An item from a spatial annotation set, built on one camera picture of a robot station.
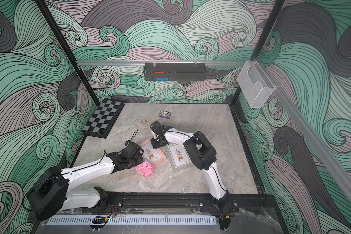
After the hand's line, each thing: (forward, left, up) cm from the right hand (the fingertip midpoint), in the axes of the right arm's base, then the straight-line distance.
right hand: (157, 146), depth 97 cm
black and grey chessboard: (+21, +41, +5) cm, 47 cm away
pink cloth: (-18, +5, +7) cm, 20 cm away
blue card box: (+25, -4, +3) cm, 26 cm away
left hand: (-10, +8, +5) cm, 14 cm away
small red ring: (+21, +12, +1) cm, 24 cm away
